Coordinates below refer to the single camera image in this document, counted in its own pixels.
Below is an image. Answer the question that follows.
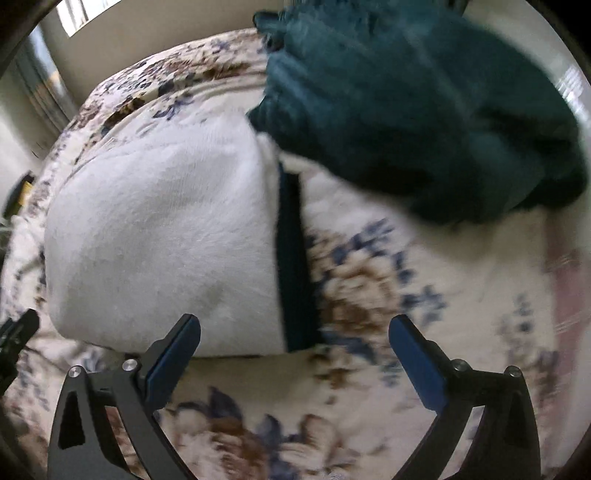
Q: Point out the yellow stool with dark cushion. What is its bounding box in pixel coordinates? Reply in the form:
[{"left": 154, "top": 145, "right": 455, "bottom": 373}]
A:
[{"left": 2, "top": 171, "right": 35, "bottom": 220}]

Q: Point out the navy striped folded garment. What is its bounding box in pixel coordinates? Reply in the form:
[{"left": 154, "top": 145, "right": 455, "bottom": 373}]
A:
[{"left": 276, "top": 163, "right": 324, "bottom": 352}]

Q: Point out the white bed headboard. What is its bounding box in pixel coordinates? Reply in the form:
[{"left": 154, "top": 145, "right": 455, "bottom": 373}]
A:
[{"left": 461, "top": 0, "right": 591, "bottom": 139}]

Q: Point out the window with metal bars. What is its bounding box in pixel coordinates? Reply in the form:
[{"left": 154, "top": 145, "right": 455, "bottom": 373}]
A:
[{"left": 57, "top": 0, "right": 119, "bottom": 37}]

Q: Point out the dark teal plush quilt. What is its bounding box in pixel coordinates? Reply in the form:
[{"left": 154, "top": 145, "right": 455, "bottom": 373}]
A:
[{"left": 249, "top": 1, "right": 589, "bottom": 224}]

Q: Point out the teal curtain left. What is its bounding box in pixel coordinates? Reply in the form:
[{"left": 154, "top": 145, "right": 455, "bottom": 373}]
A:
[{"left": 15, "top": 26, "right": 78, "bottom": 135}]

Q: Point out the floral fleece bed blanket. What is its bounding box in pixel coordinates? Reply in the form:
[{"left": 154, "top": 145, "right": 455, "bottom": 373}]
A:
[{"left": 1, "top": 30, "right": 590, "bottom": 479}]

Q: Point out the white knitted sweater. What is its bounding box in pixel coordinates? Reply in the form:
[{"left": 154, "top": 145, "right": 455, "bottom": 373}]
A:
[{"left": 44, "top": 112, "right": 287, "bottom": 357}]

